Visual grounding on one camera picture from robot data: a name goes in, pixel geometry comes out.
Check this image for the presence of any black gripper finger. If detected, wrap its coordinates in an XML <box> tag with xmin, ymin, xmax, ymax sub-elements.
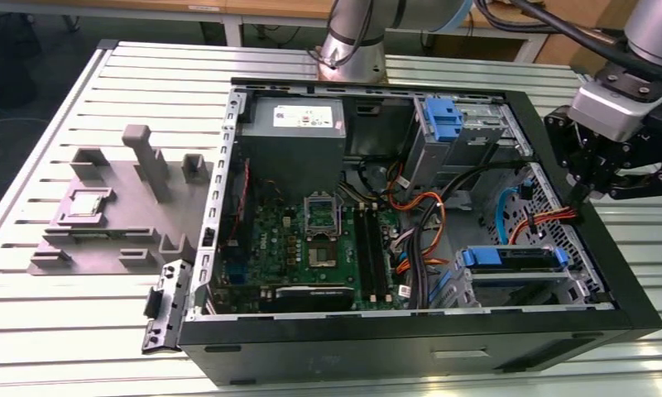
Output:
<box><xmin>584</xmin><ymin>165</ymin><xmax>662</xmax><ymax>202</ymax></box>
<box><xmin>545</xmin><ymin>105</ymin><xmax>589</xmax><ymax>204</ymax></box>

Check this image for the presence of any orange yellow power wire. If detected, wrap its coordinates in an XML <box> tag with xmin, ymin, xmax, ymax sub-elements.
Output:
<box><xmin>508</xmin><ymin>201</ymin><xmax>585</xmax><ymax>246</ymax></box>

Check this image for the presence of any blue SATA wire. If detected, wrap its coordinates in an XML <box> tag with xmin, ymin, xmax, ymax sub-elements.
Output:
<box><xmin>495</xmin><ymin>181</ymin><xmax>536</xmax><ymax>246</ymax></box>

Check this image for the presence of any hard disk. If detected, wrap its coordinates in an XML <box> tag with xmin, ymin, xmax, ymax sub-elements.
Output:
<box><xmin>428</xmin><ymin>244</ymin><xmax>571</xmax><ymax>307</ymax></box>

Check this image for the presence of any metal disk bay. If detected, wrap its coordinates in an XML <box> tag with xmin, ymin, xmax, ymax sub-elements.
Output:
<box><xmin>453</xmin><ymin>243</ymin><xmax>607</xmax><ymax>310</ymax></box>

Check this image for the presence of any brown wooden cabinet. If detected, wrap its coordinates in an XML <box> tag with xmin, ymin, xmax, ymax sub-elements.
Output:
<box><xmin>539</xmin><ymin>0</ymin><xmax>641</xmax><ymax>69</ymax></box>

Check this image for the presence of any blue plastic drive latch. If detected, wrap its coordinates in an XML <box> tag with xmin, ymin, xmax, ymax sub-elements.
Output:
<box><xmin>424</xmin><ymin>98</ymin><xmax>466</xmax><ymax>144</ymax></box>

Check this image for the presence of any grey metal drive cage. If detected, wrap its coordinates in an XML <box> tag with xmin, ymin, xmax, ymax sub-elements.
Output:
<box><xmin>405</xmin><ymin>95</ymin><xmax>536</xmax><ymax>196</ymax></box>

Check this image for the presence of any wide white-framed wooden desk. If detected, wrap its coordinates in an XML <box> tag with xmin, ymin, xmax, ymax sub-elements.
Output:
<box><xmin>241</xmin><ymin>0</ymin><xmax>563</xmax><ymax>63</ymax></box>

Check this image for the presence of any black RAM slot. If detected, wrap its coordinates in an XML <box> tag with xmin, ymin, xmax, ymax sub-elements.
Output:
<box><xmin>353</xmin><ymin>202</ymin><xmax>381</xmax><ymax>306</ymax></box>
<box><xmin>368</xmin><ymin>202</ymin><xmax>398</xmax><ymax>304</ymax></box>

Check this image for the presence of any metal socket cover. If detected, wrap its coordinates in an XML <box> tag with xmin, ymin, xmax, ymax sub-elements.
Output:
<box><xmin>304</xmin><ymin>192</ymin><xmax>345</xmax><ymax>243</ymax></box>

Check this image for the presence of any grey power supply unit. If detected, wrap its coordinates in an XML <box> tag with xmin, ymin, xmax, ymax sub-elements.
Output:
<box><xmin>235</xmin><ymin>97</ymin><xmax>348</xmax><ymax>202</ymax></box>

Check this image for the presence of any CPU socket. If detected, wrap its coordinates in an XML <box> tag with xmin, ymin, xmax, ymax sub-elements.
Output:
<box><xmin>306</xmin><ymin>240</ymin><xmax>345</xmax><ymax>270</ymax></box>

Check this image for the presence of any green motherboard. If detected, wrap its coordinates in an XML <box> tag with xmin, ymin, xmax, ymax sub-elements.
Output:
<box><xmin>209</xmin><ymin>194</ymin><xmax>416</xmax><ymax>314</ymax></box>

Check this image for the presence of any black graphics card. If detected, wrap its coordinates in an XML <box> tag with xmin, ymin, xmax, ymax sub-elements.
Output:
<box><xmin>258</xmin><ymin>283</ymin><xmax>360</xmax><ymax>314</ymax></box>

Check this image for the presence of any black open PC case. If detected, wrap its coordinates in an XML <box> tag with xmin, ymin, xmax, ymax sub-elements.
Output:
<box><xmin>175</xmin><ymin>76</ymin><xmax>662</xmax><ymax>388</ymax></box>

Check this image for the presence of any grey expansion card retainer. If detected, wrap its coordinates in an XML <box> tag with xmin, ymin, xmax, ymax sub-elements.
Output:
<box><xmin>142</xmin><ymin>258</ymin><xmax>195</xmax><ymax>356</ymax></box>

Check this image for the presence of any grey parts rack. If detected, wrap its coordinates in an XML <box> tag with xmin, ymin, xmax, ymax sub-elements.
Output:
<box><xmin>26</xmin><ymin>123</ymin><xmax>217</xmax><ymax>277</ymax></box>

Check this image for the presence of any silver CPU chip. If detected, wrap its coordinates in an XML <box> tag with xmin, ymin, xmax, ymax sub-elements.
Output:
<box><xmin>67</xmin><ymin>193</ymin><xmax>106</xmax><ymax>217</ymax></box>

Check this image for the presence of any black office chair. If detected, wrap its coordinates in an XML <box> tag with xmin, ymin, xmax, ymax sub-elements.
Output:
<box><xmin>0</xmin><ymin>12</ymin><xmax>42</xmax><ymax>109</ymax></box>

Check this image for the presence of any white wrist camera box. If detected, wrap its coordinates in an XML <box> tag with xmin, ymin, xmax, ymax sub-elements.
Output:
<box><xmin>571</xmin><ymin>82</ymin><xmax>662</xmax><ymax>142</ymax></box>

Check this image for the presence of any thick black cable bundle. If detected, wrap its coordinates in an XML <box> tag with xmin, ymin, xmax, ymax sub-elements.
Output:
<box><xmin>472</xmin><ymin>0</ymin><xmax>651</xmax><ymax>74</ymax></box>

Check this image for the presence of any orange wire bundle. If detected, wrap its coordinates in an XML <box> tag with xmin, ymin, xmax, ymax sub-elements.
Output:
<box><xmin>386</xmin><ymin>160</ymin><xmax>449</xmax><ymax>275</ymax></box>

